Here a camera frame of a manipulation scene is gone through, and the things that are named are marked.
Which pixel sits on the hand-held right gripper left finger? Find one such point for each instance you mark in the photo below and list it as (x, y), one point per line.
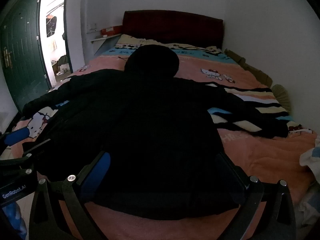
(100, 166)

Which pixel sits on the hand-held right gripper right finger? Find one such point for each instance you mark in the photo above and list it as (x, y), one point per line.
(233, 177)

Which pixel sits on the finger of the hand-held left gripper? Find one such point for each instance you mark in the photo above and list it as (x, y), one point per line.
(37, 147)
(17, 135)

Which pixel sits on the black hooded jacket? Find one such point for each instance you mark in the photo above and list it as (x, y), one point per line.
(150, 130)

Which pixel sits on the hanging clothes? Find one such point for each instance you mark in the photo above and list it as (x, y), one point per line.
(51, 26)

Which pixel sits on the blue plastic bag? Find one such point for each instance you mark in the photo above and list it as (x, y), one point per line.
(12, 217)

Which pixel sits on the printed cartoon cat blanket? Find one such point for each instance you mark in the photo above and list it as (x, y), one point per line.
(262, 155)

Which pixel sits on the white crumpled cloth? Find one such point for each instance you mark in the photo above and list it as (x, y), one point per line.
(310, 157)

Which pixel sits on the white and blue cloth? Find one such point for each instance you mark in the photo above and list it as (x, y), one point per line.
(308, 205)

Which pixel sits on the dark green door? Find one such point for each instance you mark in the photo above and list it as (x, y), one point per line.
(22, 55)

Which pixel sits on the green ribbed cushion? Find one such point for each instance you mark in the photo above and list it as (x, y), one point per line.
(282, 97)

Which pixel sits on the olive green cloth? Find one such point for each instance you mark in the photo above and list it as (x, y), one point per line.
(250, 67)

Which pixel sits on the orange box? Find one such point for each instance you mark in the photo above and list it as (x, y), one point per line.
(111, 31)

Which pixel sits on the dark red headboard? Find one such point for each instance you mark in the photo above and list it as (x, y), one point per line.
(175, 27)

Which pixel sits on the white wall shelf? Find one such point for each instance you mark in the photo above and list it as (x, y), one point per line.
(105, 38)

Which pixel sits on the white wall socket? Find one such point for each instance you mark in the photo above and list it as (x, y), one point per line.
(92, 27)

